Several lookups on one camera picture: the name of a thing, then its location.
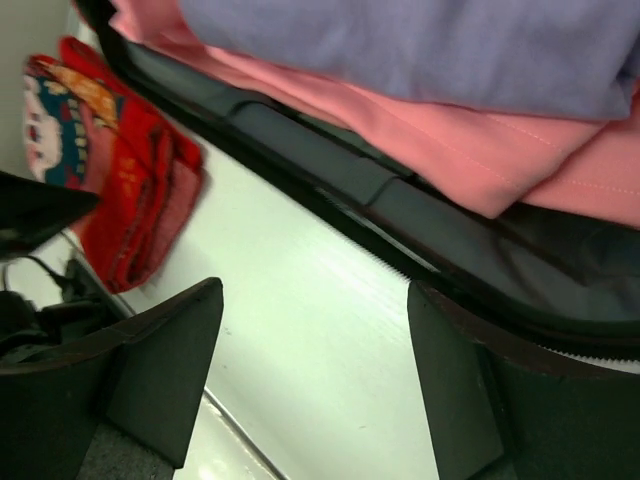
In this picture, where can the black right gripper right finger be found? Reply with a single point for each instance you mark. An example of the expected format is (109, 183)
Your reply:
(501, 407)

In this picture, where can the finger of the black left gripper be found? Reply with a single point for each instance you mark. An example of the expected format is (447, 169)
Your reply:
(33, 212)

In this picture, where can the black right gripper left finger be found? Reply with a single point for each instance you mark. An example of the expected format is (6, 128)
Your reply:
(144, 375)

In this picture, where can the pink hoodie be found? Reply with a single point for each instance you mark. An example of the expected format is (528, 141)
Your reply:
(483, 161)

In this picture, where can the purple shirt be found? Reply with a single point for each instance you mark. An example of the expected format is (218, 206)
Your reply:
(572, 59)

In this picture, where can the red patterned folded blanket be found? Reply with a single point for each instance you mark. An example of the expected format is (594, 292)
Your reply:
(85, 130)

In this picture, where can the pink hard-shell suitcase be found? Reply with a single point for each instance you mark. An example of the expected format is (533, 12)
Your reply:
(567, 282)

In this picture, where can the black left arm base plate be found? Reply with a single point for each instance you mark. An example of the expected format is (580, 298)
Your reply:
(30, 333)

